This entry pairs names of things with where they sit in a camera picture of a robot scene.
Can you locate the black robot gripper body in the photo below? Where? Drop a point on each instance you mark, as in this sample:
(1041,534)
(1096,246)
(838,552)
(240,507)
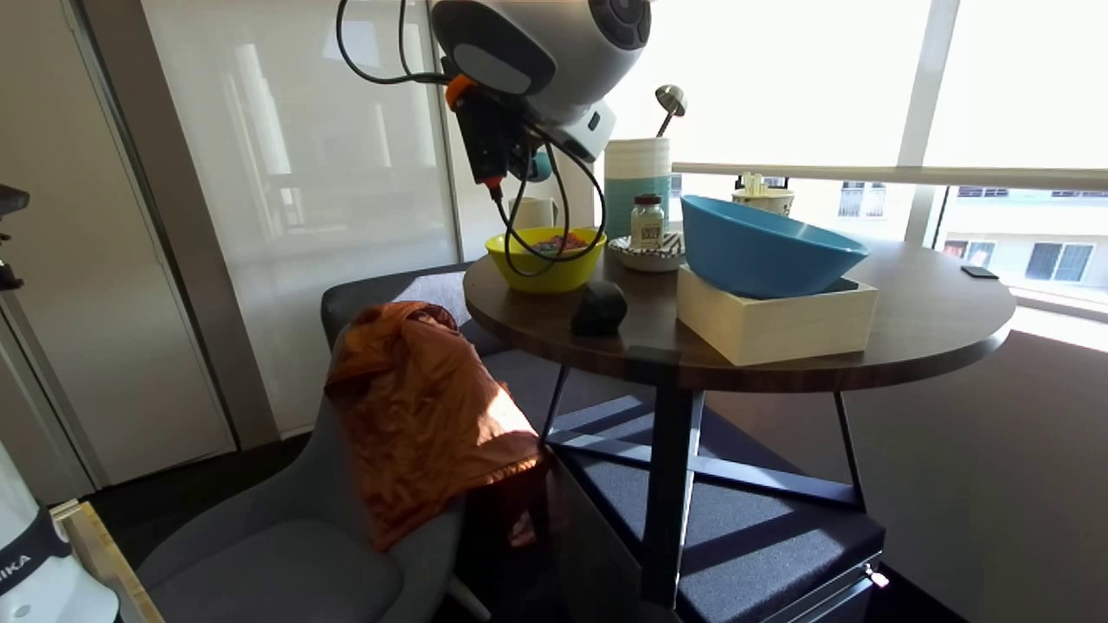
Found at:
(493,132)

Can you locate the blue ladle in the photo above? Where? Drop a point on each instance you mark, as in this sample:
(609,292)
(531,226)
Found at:
(536,167)

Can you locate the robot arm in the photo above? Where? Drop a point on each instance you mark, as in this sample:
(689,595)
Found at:
(528,75)

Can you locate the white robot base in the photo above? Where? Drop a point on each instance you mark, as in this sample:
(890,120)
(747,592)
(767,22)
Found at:
(40,573)

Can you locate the white mug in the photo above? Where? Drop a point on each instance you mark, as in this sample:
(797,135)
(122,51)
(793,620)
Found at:
(536,212)

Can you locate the yellow bowl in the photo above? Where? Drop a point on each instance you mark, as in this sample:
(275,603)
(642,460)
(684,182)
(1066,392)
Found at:
(545,275)

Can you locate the teal and white ribbed canister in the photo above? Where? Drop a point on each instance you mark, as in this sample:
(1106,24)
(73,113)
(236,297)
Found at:
(634,167)

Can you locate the dark grey sofa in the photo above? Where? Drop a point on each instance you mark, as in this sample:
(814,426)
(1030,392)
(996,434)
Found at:
(442,285)

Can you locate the metal spoon in canister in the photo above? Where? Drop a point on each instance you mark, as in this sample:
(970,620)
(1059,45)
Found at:
(674,100)

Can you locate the blue patterned white plate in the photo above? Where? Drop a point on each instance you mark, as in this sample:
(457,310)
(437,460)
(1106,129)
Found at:
(644,260)

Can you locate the glass spice jar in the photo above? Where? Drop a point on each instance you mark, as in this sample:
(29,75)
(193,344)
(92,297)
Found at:
(644,223)

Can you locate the black round object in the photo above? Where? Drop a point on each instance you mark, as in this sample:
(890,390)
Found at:
(599,310)

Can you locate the orange jacket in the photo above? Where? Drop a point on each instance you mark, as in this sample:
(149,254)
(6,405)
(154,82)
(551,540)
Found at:
(424,415)

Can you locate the cream wooden box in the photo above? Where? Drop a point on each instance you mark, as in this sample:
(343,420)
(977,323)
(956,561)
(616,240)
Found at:
(774,330)

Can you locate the grey armchair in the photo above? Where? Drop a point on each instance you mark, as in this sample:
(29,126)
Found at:
(295,549)

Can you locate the round dark wooden table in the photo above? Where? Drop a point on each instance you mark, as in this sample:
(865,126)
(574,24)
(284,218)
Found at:
(901,315)

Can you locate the small black remote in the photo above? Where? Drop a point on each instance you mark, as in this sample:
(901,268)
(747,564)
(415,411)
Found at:
(977,270)

